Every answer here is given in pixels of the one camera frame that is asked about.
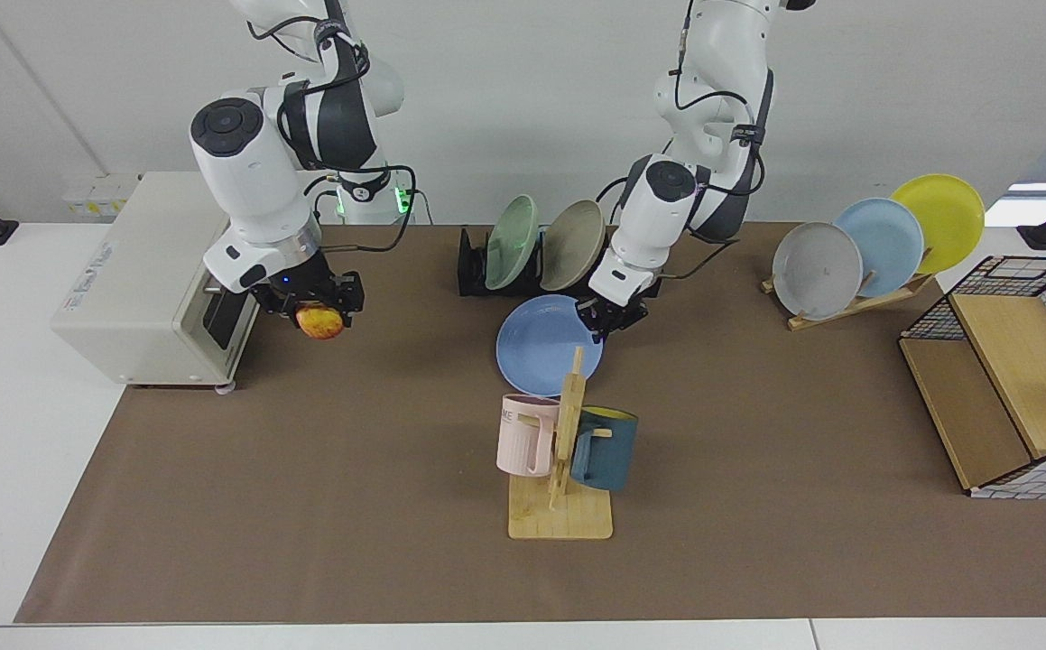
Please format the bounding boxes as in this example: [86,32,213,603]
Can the red yellow apple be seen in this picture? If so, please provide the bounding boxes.
[294,303,346,342]

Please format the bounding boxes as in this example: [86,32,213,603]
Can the beige plate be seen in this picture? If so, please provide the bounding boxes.
[539,199,608,292]

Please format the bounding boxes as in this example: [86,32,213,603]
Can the pale green plate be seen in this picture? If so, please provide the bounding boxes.
[484,194,541,292]

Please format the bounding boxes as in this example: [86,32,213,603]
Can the black dish rack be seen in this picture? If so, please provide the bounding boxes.
[457,225,664,300]

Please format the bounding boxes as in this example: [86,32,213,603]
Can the grey plate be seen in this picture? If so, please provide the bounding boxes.
[771,221,865,322]

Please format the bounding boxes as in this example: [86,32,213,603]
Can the wooden plate rack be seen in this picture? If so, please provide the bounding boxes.
[761,270,935,333]

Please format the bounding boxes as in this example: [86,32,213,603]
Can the light blue plate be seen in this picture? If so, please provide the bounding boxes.
[833,197,926,300]

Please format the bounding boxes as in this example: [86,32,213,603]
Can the yellow plate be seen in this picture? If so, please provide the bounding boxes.
[889,172,986,276]

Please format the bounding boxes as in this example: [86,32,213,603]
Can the dark teal cup yellow inside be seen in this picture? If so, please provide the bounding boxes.
[569,405,640,493]

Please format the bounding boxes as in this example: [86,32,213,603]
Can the pink cup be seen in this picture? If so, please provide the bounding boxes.
[495,393,562,478]

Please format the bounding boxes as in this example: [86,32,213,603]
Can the pale toaster oven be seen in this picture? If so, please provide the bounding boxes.
[50,171,263,392]

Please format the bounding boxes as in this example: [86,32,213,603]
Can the wooden cup stand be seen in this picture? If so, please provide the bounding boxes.
[507,346,615,542]

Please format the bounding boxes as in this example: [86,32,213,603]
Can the brown table cloth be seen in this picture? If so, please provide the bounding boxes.
[14,220,1046,625]

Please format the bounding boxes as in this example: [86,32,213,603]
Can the white power strip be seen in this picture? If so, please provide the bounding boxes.
[61,173,141,218]

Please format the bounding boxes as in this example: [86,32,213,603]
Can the wire basket with wooden floor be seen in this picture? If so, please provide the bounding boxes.
[898,255,1046,501]

